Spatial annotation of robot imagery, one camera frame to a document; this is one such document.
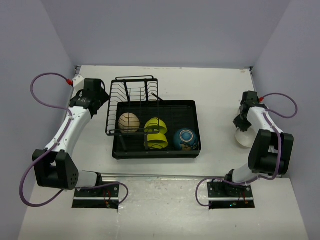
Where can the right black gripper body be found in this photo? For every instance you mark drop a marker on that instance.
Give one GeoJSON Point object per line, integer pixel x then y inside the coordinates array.
{"type": "Point", "coordinates": [242, 123]}

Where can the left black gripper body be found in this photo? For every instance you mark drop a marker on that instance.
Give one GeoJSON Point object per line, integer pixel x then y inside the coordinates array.
{"type": "Point", "coordinates": [103, 97]}

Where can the yellow green bowl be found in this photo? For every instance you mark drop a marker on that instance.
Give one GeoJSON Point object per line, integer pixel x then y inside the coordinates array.
{"type": "Point", "coordinates": [156, 141]}
{"type": "Point", "coordinates": [155, 125]}

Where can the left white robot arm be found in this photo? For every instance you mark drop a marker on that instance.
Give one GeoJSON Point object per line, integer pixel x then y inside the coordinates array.
{"type": "Point", "coordinates": [54, 166]}

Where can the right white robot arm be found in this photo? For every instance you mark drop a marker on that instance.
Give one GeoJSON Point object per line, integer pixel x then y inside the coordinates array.
{"type": "Point", "coordinates": [271, 151]}

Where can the wooden bowl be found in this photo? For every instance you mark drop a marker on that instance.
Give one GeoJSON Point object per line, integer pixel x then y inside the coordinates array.
{"type": "Point", "coordinates": [128, 123]}

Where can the black drip tray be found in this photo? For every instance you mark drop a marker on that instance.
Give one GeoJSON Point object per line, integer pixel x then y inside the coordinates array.
{"type": "Point", "coordinates": [177, 114]}

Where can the blue patterned bowl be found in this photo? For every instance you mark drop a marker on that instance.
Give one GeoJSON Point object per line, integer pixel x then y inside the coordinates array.
{"type": "Point", "coordinates": [185, 139]}

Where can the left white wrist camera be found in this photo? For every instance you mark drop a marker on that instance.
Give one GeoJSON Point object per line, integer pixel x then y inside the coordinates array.
{"type": "Point", "coordinates": [78, 82]}

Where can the black wire dish rack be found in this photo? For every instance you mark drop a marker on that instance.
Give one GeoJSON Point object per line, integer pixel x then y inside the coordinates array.
{"type": "Point", "coordinates": [132, 94]}

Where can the metal rail strip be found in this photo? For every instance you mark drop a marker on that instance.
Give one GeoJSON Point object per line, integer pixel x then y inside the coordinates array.
{"type": "Point", "coordinates": [153, 177]}

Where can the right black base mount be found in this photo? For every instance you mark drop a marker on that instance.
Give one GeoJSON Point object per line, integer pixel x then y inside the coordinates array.
{"type": "Point", "coordinates": [226, 196]}

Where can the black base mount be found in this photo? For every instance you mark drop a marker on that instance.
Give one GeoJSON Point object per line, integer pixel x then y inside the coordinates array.
{"type": "Point", "coordinates": [226, 196]}
{"type": "Point", "coordinates": [100, 198]}

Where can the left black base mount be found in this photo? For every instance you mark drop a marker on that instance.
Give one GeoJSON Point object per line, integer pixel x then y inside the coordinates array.
{"type": "Point", "coordinates": [100, 198]}

